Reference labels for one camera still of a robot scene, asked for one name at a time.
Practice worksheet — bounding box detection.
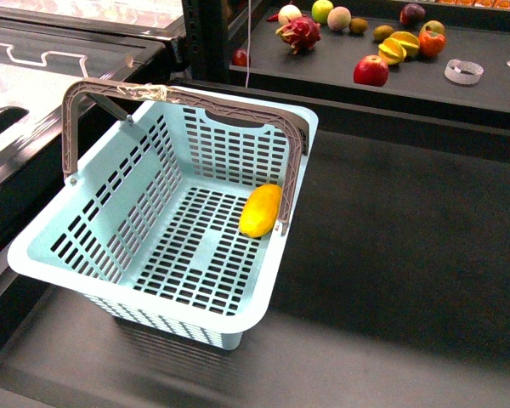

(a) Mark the yellow mango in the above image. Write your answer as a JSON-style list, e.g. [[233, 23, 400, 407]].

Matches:
[[239, 184, 282, 238]]

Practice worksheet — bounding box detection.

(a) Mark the light blue plastic basket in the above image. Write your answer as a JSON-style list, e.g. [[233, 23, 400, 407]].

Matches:
[[7, 98, 320, 351]]

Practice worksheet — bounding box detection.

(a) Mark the grey basket handle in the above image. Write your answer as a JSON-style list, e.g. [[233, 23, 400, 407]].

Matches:
[[61, 78, 312, 236]]

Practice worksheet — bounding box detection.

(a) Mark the green red mango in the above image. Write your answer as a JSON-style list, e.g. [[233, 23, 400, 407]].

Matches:
[[420, 20, 445, 36]]

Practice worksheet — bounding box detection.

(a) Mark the pink dragon fruit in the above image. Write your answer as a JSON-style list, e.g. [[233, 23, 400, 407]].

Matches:
[[275, 16, 321, 54]]

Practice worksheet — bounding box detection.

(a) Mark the red apple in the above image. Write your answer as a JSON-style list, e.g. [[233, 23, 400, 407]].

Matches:
[[353, 54, 389, 87]]

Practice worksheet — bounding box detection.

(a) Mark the white round onion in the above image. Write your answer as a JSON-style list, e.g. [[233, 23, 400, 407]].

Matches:
[[278, 4, 303, 26]]

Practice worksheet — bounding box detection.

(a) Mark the green apple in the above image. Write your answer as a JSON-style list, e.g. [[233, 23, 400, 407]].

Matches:
[[311, 0, 334, 25]]

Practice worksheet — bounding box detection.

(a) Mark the pale peach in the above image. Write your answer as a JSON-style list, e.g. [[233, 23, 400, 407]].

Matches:
[[327, 6, 352, 31]]

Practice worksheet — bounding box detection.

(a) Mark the brown kiwi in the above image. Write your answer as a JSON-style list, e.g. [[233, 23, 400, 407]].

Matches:
[[348, 17, 368, 36], [373, 25, 394, 43]]

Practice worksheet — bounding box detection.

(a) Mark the yellow star fruit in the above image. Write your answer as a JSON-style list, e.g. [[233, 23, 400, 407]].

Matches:
[[378, 31, 420, 65]]

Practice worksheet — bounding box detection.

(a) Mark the orange persimmon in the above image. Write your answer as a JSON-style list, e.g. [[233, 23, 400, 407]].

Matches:
[[418, 31, 446, 59]]

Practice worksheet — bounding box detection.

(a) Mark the dark purple fruit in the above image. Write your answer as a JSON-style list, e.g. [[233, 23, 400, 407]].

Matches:
[[399, 3, 426, 27]]

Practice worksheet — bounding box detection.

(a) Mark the clear tape roll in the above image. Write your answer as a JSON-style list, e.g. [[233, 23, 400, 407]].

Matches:
[[444, 59, 485, 86]]

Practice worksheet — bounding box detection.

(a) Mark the near glass freezer lid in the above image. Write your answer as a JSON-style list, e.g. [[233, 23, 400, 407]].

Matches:
[[0, 17, 176, 185]]

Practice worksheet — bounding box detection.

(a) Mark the small red fruit by post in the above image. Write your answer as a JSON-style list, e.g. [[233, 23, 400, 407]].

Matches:
[[231, 48, 251, 67]]

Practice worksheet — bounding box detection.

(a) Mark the black metal post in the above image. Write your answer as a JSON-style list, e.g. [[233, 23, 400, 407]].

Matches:
[[182, 0, 230, 84]]

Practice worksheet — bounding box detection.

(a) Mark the white hanging cord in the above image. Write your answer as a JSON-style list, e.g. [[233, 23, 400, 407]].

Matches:
[[244, 0, 252, 88]]

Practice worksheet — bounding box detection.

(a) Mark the black freezer lid handle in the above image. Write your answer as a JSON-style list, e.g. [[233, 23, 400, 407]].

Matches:
[[0, 105, 30, 148]]

